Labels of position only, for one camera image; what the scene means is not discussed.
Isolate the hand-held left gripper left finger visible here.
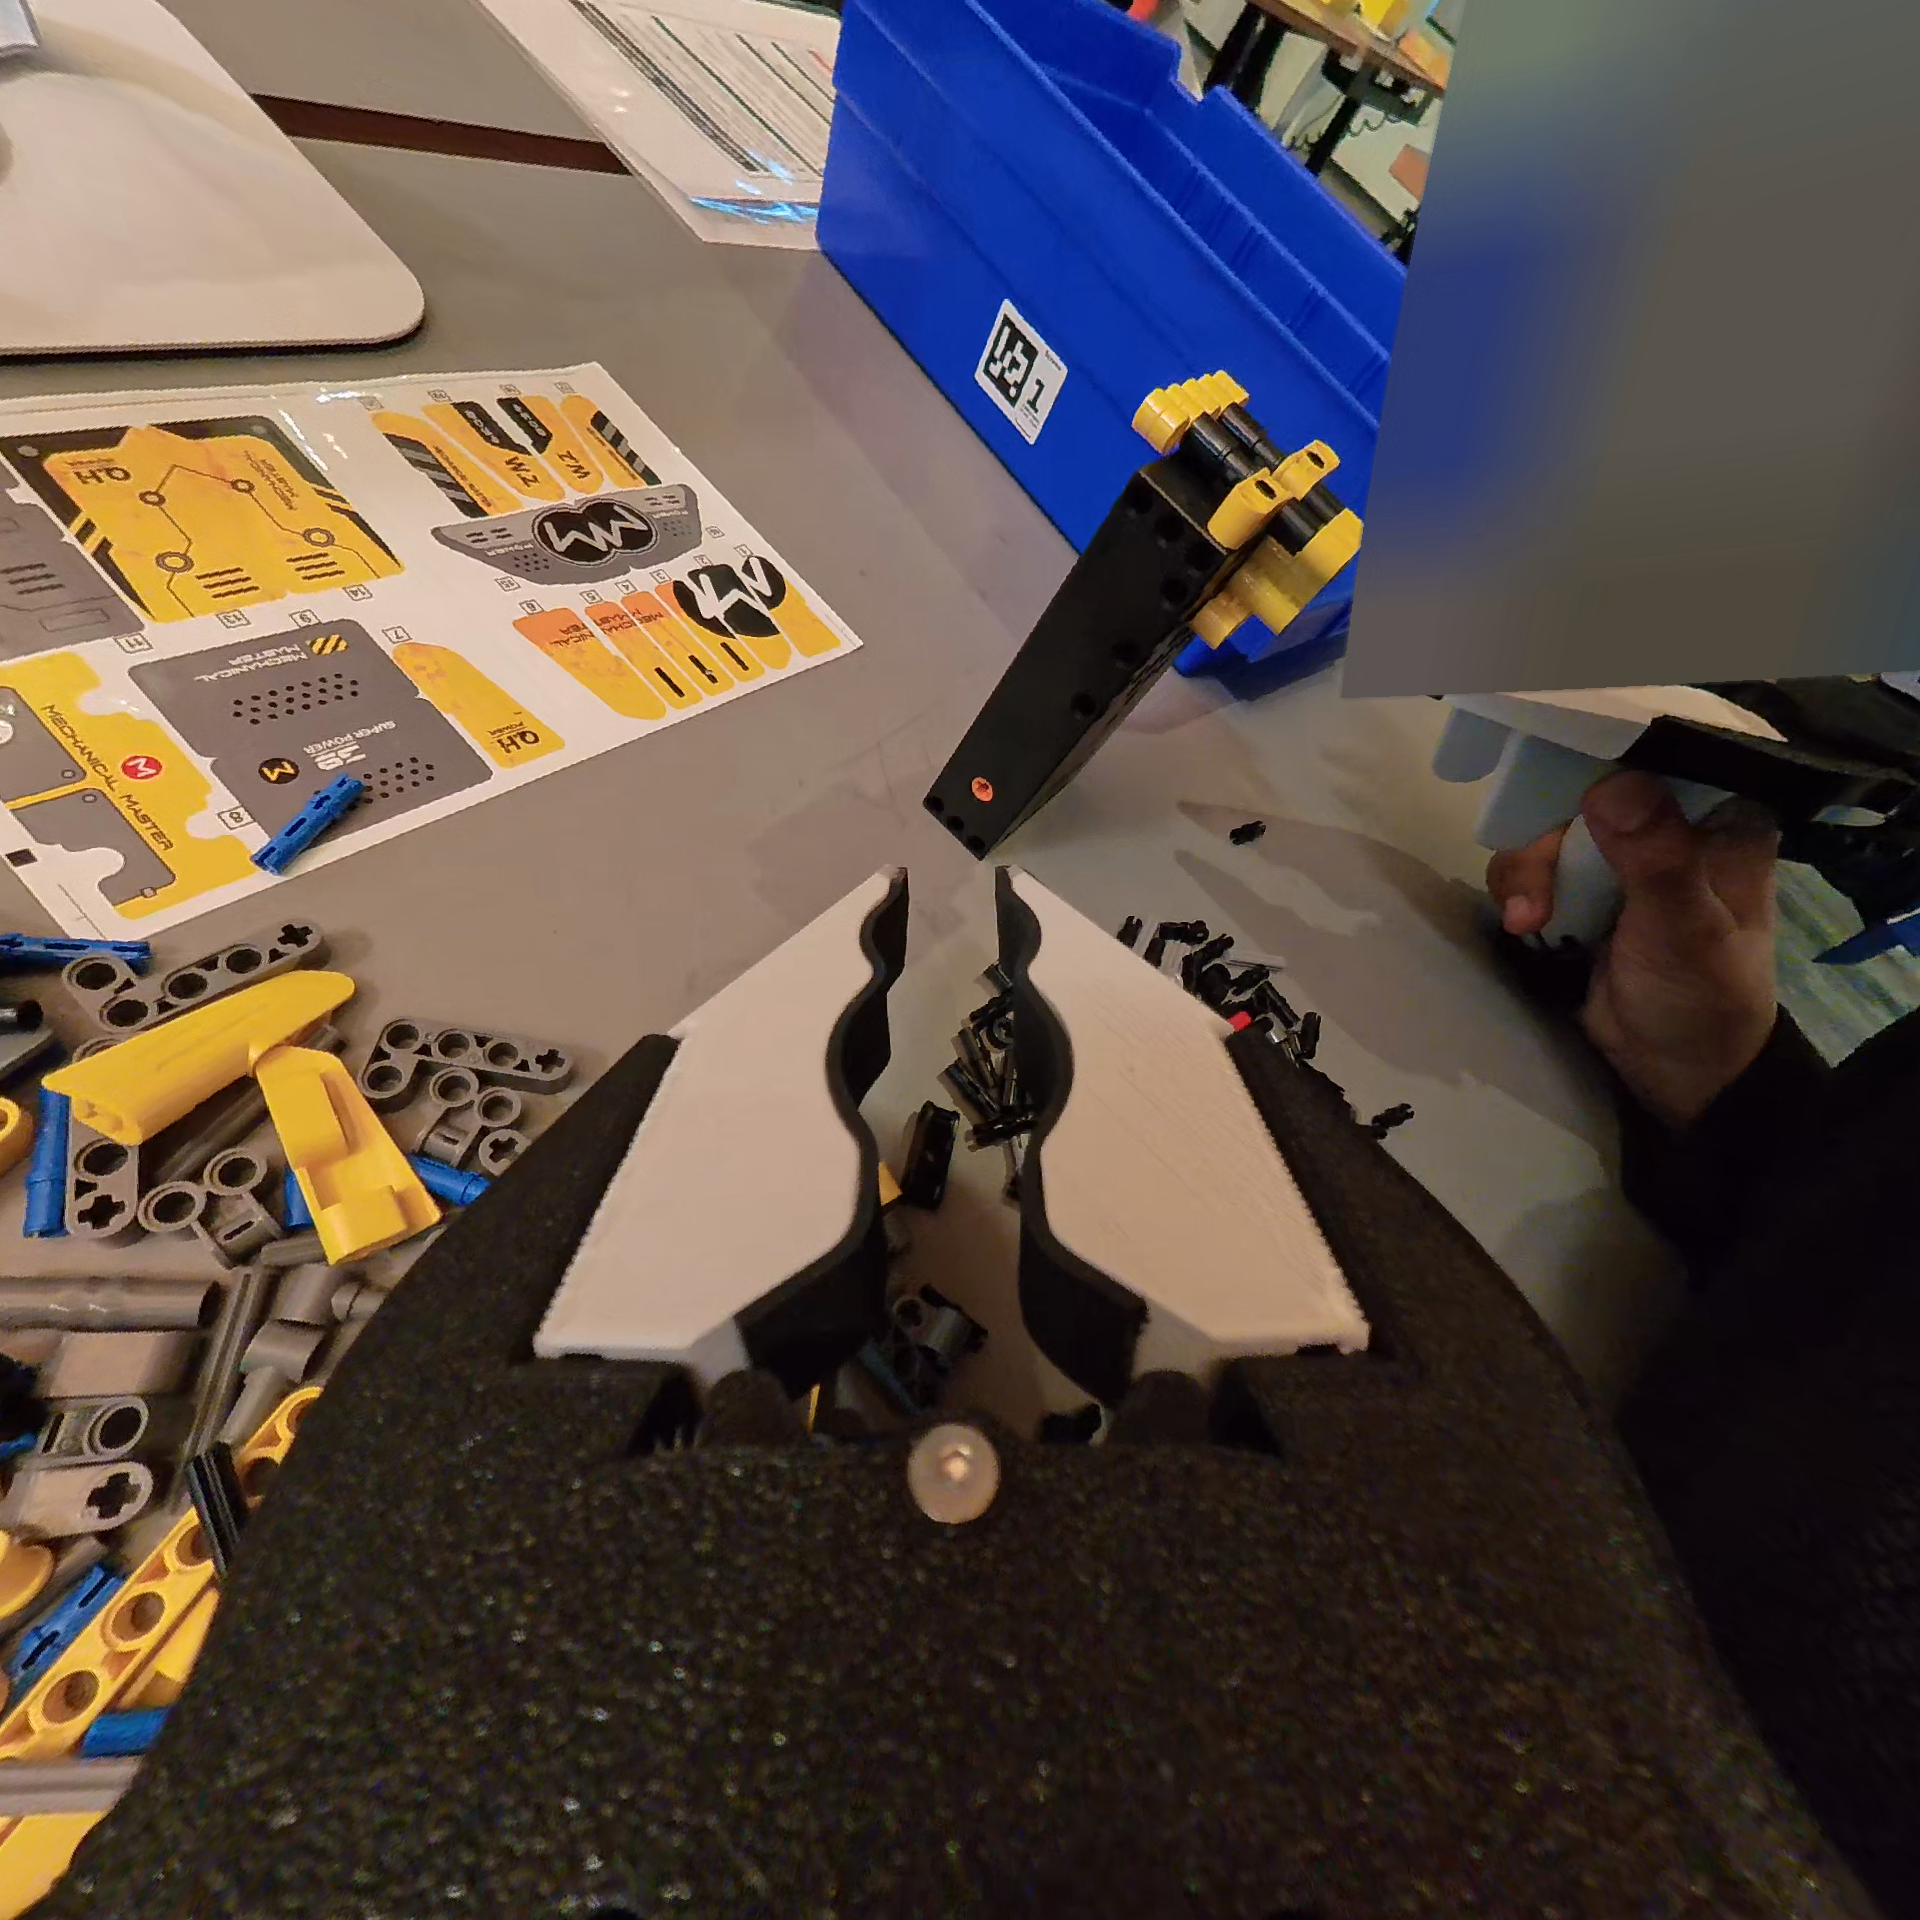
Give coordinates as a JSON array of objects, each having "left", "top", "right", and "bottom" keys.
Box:
[{"left": 535, "top": 865, "right": 915, "bottom": 1389}]

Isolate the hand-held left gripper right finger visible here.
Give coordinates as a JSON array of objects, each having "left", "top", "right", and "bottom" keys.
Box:
[{"left": 995, "top": 863, "right": 1372, "bottom": 1407}]

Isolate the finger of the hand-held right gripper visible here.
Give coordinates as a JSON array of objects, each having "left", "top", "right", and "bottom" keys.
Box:
[
  {"left": 1430, "top": 697, "right": 1520, "bottom": 783},
  {"left": 1476, "top": 726, "right": 1648, "bottom": 860}
]

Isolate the person's right hand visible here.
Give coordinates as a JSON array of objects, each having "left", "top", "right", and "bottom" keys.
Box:
[{"left": 1486, "top": 767, "right": 1788, "bottom": 1125}]

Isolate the black yellow brick assembly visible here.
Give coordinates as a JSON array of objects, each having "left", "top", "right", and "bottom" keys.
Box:
[{"left": 920, "top": 372, "right": 1364, "bottom": 861}]

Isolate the pile of mixed toy bricks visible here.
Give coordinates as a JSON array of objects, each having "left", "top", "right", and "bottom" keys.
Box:
[{"left": 0, "top": 921, "right": 578, "bottom": 1862}]

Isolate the blue toy pin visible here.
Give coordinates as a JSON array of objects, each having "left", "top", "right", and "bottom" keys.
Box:
[{"left": 248, "top": 780, "right": 365, "bottom": 876}]

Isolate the yellow sticker sheet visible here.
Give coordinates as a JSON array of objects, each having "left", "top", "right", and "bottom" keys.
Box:
[{"left": 0, "top": 359, "right": 863, "bottom": 940}]

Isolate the blue storage bin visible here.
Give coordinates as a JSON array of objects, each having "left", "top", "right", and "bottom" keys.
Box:
[{"left": 816, "top": 0, "right": 1412, "bottom": 699}]

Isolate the laminated paper sheet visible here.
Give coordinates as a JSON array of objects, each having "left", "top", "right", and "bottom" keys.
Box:
[{"left": 479, "top": 0, "right": 842, "bottom": 249}]

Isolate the white board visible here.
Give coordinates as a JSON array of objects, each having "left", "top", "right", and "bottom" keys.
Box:
[{"left": 0, "top": 0, "right": 426, "bottom": 359}]

